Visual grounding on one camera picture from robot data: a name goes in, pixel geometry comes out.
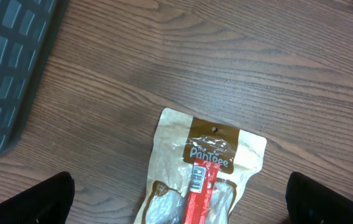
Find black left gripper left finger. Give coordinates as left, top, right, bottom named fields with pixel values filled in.
left=0, top=171, right=75, bottom=224

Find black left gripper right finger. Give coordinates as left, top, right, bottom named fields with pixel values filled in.
left=285, top=172, right=353, bottom=224

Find red stick sachet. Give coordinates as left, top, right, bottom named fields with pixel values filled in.
left=182, top=159, right=220, bottom=224

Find beige Pantree snack pouch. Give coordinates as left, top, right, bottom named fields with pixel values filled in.
left=134, top=108, right=267, bottom=223

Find grey plastic mesh basket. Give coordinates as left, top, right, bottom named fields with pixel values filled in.
left=0, top=0, right=68, bottom=156

